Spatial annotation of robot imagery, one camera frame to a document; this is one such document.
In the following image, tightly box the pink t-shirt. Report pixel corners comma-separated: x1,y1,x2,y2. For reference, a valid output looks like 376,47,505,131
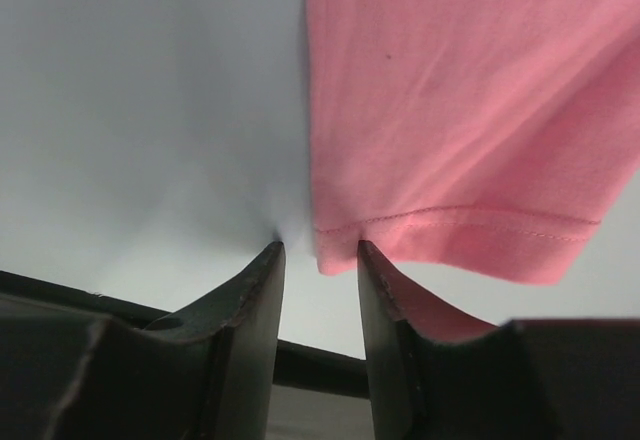
306,0,639,284

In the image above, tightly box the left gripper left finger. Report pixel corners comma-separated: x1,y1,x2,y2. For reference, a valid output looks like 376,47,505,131
1,242,285,439

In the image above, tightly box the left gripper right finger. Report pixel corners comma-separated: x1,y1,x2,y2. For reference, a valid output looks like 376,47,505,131
357,241,639,439

